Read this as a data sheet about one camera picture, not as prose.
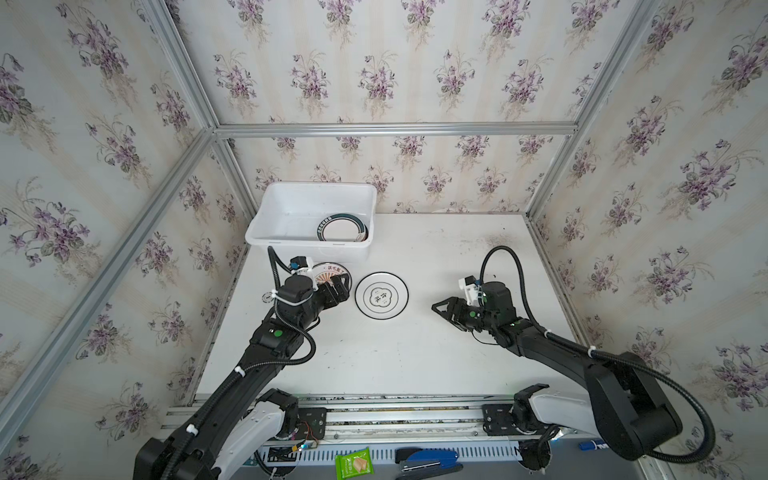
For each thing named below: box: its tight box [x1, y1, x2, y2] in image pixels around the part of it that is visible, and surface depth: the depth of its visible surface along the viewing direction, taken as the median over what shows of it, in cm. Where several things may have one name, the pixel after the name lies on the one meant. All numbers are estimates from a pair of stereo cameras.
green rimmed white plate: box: [317, 213, 369, 242], surface depth 110 cm
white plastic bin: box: [245, 182, 377, 262], surface depth 115 cm
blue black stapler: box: [395, 447, 463, 480], surface depth 68 cm
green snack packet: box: [335, 446, 374, 480], surface depth 69 cm
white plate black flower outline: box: [354, 271, 410, 320], surface depth 98 cm
